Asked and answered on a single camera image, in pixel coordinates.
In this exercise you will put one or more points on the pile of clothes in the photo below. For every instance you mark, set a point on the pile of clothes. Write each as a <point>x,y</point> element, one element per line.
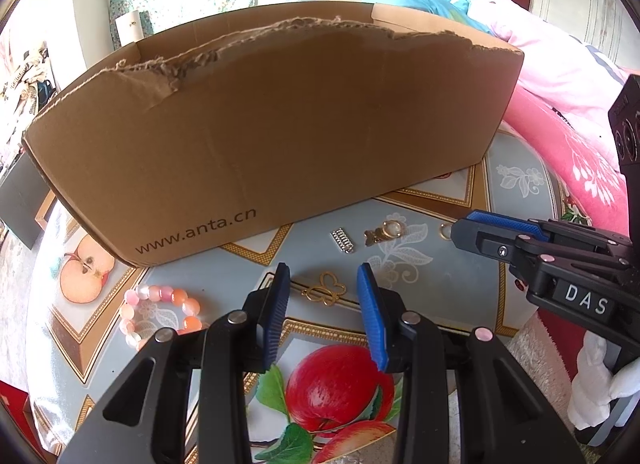
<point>30,73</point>

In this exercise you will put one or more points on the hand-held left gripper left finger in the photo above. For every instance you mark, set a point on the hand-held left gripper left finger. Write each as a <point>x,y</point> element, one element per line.
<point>275,314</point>

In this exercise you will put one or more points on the dark grey cabinet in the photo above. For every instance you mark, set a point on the dark grey cabinet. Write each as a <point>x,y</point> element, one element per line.
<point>22,204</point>

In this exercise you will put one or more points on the silver spring clip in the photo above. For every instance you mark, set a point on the silver spring clip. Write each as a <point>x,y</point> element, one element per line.
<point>342,241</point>

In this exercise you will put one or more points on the dark red object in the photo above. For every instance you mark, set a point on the dark red object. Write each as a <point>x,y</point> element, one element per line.
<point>10,409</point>

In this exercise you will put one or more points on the brown cardboard box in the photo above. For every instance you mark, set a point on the brown cardboard box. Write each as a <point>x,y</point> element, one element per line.
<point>300,133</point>

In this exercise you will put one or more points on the pink blanket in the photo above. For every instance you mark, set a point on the pink blanket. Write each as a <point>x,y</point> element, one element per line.
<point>550,93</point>

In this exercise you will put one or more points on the gold butterfly pendant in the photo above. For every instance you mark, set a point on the gold butterfly pendant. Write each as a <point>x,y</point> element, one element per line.
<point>315,292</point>

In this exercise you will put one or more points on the tall paper roll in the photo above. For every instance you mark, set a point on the tall paper roll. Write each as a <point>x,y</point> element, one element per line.
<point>130,28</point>

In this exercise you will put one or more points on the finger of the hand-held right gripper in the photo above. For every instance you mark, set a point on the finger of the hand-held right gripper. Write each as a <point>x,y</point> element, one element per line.
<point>480,239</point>

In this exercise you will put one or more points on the person's right hand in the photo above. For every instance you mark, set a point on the person's right hand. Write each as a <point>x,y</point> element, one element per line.
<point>590,384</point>

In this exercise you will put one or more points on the fruit print tablecloth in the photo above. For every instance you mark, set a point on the fruit print tablecloth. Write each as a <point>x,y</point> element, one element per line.
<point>450,294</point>

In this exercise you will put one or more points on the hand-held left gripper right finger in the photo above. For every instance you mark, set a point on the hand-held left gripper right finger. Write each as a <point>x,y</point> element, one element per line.
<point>372,314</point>

